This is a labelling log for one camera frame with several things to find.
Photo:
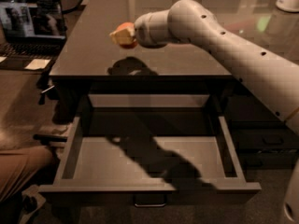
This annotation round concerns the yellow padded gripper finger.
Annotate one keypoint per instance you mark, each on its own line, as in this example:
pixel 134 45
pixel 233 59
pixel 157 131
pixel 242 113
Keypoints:
pixel 124 36

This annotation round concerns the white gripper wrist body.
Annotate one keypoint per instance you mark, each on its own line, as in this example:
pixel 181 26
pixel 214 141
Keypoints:
pixel 142 32

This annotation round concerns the orange fruit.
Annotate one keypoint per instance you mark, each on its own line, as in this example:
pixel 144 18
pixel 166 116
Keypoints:
pixel 127 24

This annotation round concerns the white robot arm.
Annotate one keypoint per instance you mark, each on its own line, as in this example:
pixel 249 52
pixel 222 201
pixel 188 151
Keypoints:
pixel 272 79

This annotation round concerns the open grey top drawer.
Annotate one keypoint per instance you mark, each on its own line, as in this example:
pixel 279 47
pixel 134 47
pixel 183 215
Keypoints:
pixel 120 146

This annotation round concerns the white paper note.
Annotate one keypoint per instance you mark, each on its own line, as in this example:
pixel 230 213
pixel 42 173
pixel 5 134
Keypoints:
pixel 37 64

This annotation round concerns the open black laptop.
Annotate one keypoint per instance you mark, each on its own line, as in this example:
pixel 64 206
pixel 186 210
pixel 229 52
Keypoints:
pixel 32 29

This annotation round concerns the black chair armrest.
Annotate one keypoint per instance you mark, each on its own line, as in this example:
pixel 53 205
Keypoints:
pixel 49 138

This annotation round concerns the dark lower side drawers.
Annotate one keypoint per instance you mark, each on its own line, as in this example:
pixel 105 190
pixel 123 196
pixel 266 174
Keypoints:
pixel 261 140

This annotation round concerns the person's leg in tan trousers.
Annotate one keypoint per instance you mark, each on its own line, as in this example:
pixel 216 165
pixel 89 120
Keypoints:
pixel 18 167

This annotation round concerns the metal drawer handle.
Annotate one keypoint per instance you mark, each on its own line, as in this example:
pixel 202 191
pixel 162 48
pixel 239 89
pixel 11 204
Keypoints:
pixel 149 200

